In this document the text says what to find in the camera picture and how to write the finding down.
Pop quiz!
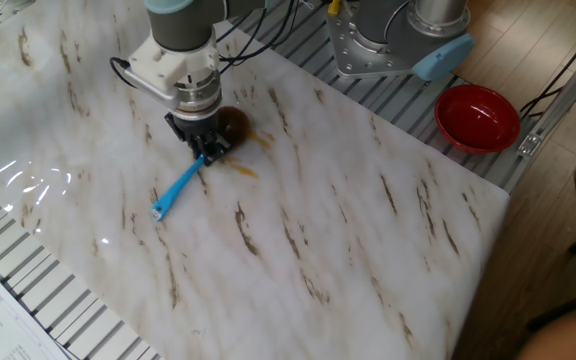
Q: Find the orange sauce stain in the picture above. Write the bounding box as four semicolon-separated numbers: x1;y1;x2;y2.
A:
222;157;261;180
247;130;276;151

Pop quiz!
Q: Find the white marble pattern sheet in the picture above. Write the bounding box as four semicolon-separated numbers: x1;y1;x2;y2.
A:
0;0;512;360

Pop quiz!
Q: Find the black floor cable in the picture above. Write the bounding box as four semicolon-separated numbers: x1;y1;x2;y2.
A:
520;14;576;119

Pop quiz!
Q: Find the blue handled brown brush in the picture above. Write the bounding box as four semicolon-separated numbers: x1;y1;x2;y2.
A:
151;105;252;223

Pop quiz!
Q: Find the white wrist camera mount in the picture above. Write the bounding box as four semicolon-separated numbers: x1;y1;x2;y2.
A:
122;37;220;112

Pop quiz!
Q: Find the aluminium frame beam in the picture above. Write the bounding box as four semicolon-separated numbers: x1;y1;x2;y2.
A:
515;29;576;159

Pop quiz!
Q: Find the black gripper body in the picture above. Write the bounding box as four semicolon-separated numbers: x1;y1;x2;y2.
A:
173;112;223;144

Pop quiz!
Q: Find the seated person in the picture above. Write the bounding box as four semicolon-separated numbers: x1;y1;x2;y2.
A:
515;302;576;360

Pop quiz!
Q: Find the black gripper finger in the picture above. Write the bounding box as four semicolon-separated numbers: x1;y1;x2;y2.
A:
201;135;233;167
164;112;203;157

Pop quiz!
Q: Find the red bowl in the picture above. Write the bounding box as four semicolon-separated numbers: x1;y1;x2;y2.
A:
434;83;522;155

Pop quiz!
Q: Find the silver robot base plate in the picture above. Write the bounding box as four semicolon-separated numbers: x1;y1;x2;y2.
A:
325;2;437;80

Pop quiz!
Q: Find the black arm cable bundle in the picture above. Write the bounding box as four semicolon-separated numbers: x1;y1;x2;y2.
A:
215;0;302;75

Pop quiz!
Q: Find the black camera cable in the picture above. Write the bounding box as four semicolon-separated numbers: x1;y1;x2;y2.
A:
109;56;138;90

